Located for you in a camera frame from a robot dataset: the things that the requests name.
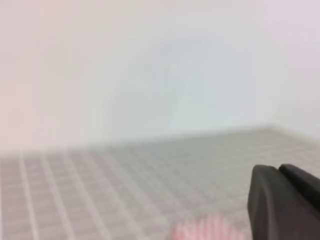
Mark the grey checked tablecloth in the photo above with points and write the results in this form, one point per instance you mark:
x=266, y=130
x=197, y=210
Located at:
x=140, y=191

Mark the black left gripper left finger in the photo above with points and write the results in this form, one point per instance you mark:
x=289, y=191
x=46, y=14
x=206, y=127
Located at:
x=277, y=211

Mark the pink wavy striped towel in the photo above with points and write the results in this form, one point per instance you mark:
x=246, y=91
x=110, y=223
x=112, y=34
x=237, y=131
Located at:
x=207, y=228

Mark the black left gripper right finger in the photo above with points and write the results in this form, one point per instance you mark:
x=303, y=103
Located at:
x=305, y=183

